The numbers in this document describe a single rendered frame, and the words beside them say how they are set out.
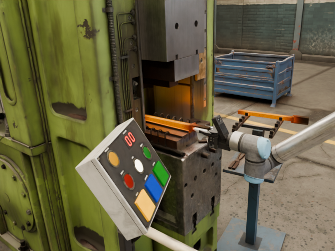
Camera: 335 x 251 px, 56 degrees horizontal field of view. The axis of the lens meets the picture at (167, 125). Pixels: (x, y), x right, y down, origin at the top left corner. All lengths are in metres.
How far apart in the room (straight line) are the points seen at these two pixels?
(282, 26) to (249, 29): 1.03
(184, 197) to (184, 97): 0.59
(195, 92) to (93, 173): 1.03
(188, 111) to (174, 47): 0.57
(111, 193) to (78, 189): 0.87
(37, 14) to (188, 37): 0.67
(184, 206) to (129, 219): 0.67
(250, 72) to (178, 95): 3.54
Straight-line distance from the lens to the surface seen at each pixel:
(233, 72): 5.47
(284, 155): 1.52
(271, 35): 9.77
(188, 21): 1.47
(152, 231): 1.50
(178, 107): 1.90
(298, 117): 2.03
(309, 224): 2.72
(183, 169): 1.51
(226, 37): 10.53
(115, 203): 0.97
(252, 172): 1.46
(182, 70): 1.46
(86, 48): 1.30
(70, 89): 1.55
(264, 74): 5.25
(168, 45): 1.36
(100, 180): 0.94
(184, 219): 1.67
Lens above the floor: 1.60
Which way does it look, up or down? 21 degrees down
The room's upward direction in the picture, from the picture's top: 2 degrees counter-clockwise
